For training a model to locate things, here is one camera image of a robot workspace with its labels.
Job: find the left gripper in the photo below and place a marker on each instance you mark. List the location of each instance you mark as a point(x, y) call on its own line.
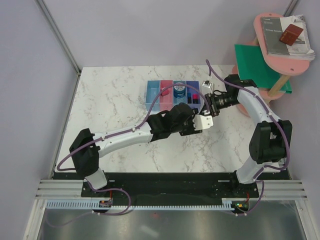
point(191, 130)

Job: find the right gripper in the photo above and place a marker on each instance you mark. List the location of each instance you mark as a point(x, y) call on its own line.
point(212, 104)

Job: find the purple bin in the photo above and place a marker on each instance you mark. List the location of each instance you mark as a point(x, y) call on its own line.
point(194, 89)

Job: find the pink bin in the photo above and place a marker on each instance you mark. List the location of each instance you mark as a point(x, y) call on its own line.
point(166, 102)

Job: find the pink eraser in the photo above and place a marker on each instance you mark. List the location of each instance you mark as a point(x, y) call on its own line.
point(165, 92)

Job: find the light blue bin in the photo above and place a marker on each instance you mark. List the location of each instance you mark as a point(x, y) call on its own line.
point(177, 101)
point(152, 90)

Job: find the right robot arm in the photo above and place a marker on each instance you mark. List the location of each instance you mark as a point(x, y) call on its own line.
point(269, 147)

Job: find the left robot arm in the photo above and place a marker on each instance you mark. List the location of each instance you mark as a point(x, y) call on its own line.
point(88, 147)

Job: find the green folder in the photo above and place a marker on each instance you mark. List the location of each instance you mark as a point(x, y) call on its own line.
point(252, 66)

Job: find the pink two-tier stand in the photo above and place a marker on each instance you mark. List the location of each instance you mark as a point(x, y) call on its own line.
point(286, 67)

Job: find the grey setup guide booklet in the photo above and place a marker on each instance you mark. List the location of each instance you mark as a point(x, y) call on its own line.
point(272, 32)

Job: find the white spiral notebook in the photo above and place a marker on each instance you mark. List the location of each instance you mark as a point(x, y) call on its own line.
point(301, 49)

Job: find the dark red card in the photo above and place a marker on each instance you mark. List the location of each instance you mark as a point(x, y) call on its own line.
point(290, 34)

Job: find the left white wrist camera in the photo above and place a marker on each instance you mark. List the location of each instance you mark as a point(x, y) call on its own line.
point(201, 122)

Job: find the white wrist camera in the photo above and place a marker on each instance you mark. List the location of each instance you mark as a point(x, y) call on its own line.
point(201, 122)
point(207, 87)

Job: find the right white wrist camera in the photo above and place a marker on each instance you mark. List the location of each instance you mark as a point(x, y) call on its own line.
point(207, 87)

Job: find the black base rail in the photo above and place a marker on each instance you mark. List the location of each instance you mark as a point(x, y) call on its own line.
point(171, 188)

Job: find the white slotted cable duct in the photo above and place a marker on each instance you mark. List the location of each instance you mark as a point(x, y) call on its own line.
point(90, 204)

